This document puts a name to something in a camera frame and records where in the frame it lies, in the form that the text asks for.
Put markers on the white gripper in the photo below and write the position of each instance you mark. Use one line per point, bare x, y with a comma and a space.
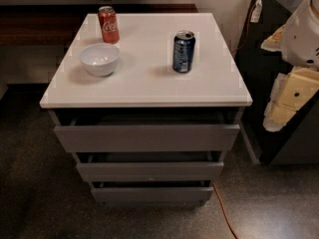
301, 40

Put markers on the grey drawer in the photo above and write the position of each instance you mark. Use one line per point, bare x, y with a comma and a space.
145, 133
176, 193
148, 166

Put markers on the grey top drawer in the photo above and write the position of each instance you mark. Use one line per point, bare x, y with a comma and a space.
145, 133

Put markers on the grey bottom drawer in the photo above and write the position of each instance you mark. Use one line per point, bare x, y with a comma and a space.
176, 193

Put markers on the white-topped grey drawer cabinet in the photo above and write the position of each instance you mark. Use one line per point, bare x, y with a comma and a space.
144, 81

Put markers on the black cabinet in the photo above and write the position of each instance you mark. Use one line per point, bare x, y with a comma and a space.
279, 62

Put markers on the blue soda can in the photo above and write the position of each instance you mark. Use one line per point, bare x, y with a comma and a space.
183, 51

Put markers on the red Coca-Cola can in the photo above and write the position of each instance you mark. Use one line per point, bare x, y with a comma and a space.
108, 22

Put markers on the white bowl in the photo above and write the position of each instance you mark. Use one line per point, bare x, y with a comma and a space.
100, 59

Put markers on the dark wooden bench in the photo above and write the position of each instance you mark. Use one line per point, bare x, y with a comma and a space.
42, 24

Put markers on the white cable tag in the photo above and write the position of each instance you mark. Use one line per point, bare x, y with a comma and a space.
256, 12

